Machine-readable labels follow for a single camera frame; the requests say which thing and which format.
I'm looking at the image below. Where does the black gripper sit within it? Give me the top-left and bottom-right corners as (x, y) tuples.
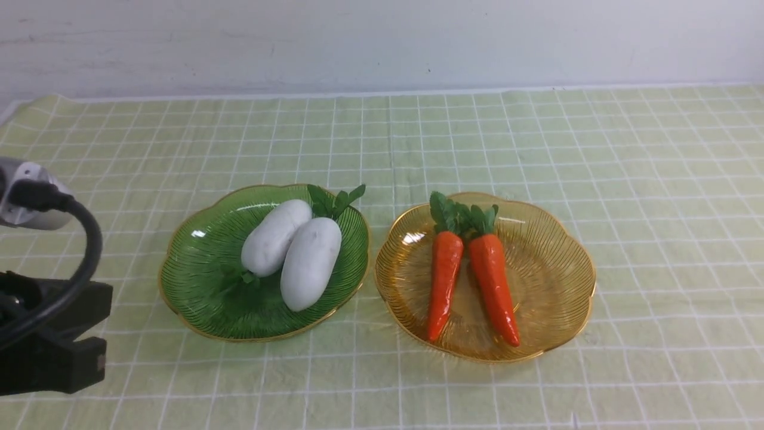
(1, 271), (114, 397)

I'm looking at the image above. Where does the white toy radish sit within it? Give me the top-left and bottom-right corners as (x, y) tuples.
(279, 183), (366, 312)
(222, 199), (313, 285)

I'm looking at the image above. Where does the orange toy carrot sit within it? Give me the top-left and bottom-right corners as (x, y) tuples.
(427, 191), (470, 343)
(461, 205), (520, 348)

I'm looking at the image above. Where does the amber ribbed plastic plate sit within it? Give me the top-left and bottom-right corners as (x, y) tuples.
(375, 192), (596, 364)

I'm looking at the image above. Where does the green ribbed plastic plate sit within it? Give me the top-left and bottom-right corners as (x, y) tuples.
(158, 183), (371, 342)

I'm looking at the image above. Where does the green checkered tablecloth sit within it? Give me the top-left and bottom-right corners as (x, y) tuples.
(2, 85), (763, 429)

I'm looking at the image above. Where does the black cable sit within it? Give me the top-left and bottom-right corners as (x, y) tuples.
(0, 179), (104, 351)

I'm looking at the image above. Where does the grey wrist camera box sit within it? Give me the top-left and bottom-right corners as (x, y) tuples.
(1, 157), (73, 231)

